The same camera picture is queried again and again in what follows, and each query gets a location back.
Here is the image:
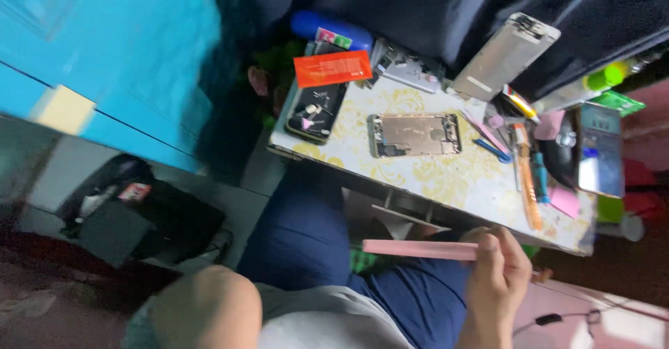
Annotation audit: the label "person's right hand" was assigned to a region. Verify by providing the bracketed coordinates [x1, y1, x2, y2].
[459, 226, 533, 333]

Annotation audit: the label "pink pry stick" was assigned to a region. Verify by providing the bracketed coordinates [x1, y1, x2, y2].
[362, 239, 479, 262]

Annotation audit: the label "orange long tool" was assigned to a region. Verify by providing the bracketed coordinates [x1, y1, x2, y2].
[511, 123, 545, 232]

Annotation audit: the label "pink paper note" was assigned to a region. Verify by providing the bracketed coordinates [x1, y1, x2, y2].
[548, 185, 582, 219]

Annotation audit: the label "teal screwdriver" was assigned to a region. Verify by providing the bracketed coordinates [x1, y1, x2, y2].
[531, 152, 552, 204]

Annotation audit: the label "blue plastic tweezers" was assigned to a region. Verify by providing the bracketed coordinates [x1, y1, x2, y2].
[472, 138, 513, 164]

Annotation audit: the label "black round bowl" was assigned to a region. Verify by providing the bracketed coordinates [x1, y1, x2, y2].
[538, 113, 581, 189]

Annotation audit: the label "white round cap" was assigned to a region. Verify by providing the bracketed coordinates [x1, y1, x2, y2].
[621, 213, 646, 243]

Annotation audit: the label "pink thin pry tool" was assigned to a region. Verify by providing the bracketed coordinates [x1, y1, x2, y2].
[461, 109, 511, 155]

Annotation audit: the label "gold phone rear housing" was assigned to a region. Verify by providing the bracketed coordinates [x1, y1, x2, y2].
[368, 112, 462, 159]

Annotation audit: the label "phone with blue screen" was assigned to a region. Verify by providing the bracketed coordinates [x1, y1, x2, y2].
[576, 103, 626, 199]

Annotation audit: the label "person's grey shirt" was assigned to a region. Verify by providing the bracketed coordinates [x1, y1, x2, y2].
[123, 283, 416, 349]

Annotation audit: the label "person's blue shorts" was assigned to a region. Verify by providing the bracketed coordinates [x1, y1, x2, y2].
[236, 162, 489, 349]

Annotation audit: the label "green flat packet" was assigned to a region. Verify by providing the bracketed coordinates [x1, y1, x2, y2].
[590, 90, 647, 118]

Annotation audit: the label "clear bottle with green cap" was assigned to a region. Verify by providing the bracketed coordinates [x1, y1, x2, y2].
[533, 59, 649, 114]

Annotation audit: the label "heap of silver phone parts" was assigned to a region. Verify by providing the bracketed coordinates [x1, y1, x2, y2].
[370, 40, 446, 95]

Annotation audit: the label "black phone with small parts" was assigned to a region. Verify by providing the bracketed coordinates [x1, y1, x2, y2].
[284, 82, 349, 145]

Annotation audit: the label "orange flat packet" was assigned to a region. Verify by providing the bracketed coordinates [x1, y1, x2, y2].
[293, 49, 374, 89]

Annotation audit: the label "dark navy curtain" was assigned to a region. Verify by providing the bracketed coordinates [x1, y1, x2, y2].
[230, 0, 669, 103]

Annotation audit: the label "blue bottle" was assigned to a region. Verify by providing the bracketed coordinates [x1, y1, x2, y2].
[290, 10, 373, 52]

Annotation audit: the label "black bag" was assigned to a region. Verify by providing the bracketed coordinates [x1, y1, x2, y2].
[56, 154, 226, 270]

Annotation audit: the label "blue cabinet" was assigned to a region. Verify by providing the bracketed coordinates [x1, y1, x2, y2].
[0, 0, 223, 174]

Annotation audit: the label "black cable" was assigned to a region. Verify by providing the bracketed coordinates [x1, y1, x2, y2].
[513, 309, 603, 338]

